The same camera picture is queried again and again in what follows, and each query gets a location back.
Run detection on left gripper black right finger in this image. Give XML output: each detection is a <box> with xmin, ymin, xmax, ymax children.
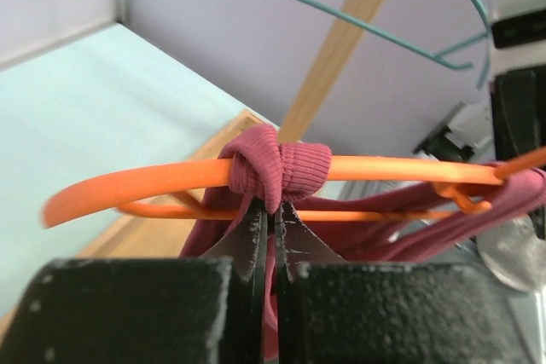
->
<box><xmin>274</xmin><ymin>202</ymin><xmax>545</xmax><ymax>363</ymax></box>

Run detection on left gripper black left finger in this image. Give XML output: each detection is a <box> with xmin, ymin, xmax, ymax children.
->
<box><xmin>1</xmin><ymin>200</ymin><xmax>268</xmax><ymax>363</ymax></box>

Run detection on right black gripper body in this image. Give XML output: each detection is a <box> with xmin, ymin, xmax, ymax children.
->
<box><xmin>413</xmin><ymin>68</ymin><xmax>545</xmax><ymax>162</ymax></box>

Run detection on orange plastic hanger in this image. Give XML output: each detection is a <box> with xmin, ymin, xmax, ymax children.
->
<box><xmin>43</xmin><ymin>148</ymin><xmax>545</xmax><ymax>228</ymax></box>

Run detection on maroon tank top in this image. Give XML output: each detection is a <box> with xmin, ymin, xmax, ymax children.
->
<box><xmin>178</xmin><ymin>124</ymin><xmax>546</xmax><ymax>361</ymax></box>

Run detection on teal plastic hanger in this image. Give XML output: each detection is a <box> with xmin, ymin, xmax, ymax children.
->
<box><xmin>206</xmin><ymin>0</ymin><xmax>491</xmax><ymax>90</ymax></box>

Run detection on wooden clothes rack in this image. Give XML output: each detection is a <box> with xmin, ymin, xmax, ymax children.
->
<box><xmin>0</xmin><ymin>0</ymin><xmax>413</xmax><ymax>331</ymax></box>

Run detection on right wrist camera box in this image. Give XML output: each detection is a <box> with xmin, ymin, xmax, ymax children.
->
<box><xmin>488</xmin><ymin>0</ymin><xmax>545</xmax><ymax>77</ymax></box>

